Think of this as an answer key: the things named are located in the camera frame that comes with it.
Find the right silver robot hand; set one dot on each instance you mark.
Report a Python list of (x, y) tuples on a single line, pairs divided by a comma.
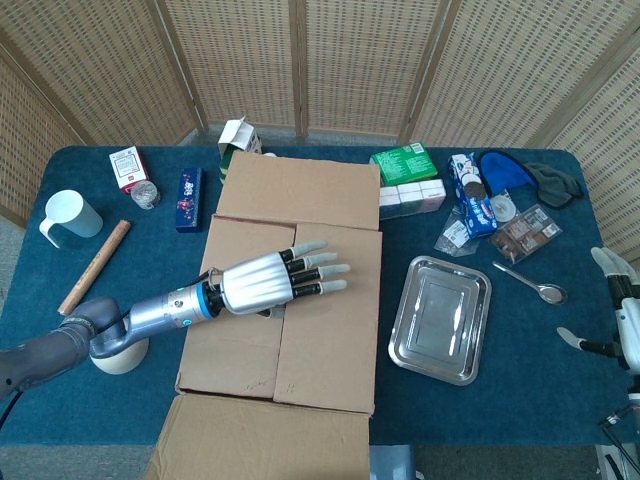
[(627, 320)]

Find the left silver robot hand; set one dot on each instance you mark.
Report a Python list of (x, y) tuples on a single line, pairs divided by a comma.
[(255, 282)]

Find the red cardboard shipping box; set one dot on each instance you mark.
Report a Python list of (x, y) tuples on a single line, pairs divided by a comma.
[(300, 190)]

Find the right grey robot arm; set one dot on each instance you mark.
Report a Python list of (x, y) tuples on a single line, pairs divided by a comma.
[(634, 386)]

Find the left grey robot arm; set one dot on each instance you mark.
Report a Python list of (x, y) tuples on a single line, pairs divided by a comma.
[(160, 312)]

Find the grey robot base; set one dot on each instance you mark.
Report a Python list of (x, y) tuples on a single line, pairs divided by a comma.
[(392, 462)]

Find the dark blue slim box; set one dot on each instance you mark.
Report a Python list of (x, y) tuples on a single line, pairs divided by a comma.
[(190, 200)]

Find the green and white carton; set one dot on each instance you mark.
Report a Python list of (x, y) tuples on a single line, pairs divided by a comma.
[(237, 132)]

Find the red and white small box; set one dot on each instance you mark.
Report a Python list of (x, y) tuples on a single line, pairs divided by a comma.
[(127, 167)]

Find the blue snack package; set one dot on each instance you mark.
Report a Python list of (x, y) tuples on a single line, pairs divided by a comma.
[(475, 215)]

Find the green cardboard box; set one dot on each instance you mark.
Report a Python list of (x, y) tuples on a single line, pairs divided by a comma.
[(405, 162)]

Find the metal spoon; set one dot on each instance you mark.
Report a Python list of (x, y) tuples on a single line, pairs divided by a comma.
[(552, 294)]

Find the chocolate candy bag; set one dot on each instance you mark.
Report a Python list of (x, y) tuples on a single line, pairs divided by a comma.
[(525, 235)]

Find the beige upturned bowl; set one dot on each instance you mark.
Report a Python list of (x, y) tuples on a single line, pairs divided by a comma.
[(125, 362)]

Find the grey cloth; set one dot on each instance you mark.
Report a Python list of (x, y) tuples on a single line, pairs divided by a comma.
[(555, 185)]

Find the front cardboard sheet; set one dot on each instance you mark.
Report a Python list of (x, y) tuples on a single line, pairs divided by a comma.
[(500, 410)]

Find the wooden rolling pin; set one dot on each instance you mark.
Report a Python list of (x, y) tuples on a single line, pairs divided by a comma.
[(95, 267)]

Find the round white disc packet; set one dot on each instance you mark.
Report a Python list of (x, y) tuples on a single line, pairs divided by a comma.
[(502, 206)]

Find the wrapped tissue pack row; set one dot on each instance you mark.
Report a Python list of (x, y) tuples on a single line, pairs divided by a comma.
[(415, 197)]

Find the stainless steel tray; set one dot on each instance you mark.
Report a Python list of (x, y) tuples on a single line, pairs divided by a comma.
[(435, 320)]

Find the white plastic mug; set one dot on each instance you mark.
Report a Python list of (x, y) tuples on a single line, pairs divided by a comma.
[(75, 215)]

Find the clear labelled plastic bag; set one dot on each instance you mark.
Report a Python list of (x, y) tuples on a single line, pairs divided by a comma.
[(452, 237)]

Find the woven folding screen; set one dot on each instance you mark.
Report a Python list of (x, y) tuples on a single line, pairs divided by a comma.
[(370, 65)]

